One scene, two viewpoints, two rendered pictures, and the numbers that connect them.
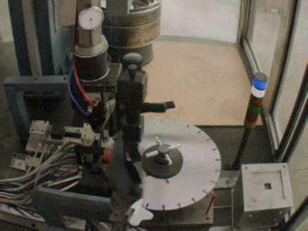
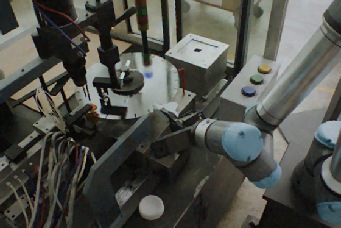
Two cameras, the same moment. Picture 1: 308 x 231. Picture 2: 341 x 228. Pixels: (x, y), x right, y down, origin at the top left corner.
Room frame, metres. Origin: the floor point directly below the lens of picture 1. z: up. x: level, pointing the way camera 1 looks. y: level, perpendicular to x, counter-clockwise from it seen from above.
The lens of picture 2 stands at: (0.04, 0.53, 1.55)
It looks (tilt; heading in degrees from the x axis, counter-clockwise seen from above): 45 degrees down; 304
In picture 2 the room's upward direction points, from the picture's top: 4 degrees counter-clockwise
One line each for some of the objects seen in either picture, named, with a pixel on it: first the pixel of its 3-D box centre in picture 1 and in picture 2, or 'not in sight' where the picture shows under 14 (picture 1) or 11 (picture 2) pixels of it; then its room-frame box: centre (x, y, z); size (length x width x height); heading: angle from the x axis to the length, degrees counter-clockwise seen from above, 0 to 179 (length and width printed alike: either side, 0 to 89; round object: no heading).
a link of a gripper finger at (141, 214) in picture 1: (141, 212); (167, 108); (0.40, 0.02, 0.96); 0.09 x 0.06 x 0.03; 159
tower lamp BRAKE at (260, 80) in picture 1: (260, 80); not in sight; (0.71, -0.30, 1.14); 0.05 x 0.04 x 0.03; 178
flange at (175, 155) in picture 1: (162, 158); (126, 78); (0.58, -0.03, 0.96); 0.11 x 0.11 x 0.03
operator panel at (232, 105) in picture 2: not in sight; (249, 95); (0.26, -0.30, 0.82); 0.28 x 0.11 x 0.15; 88
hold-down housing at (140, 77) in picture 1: (132, 104); (103, 30); (0.56, 0.05, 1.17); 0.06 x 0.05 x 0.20; 79
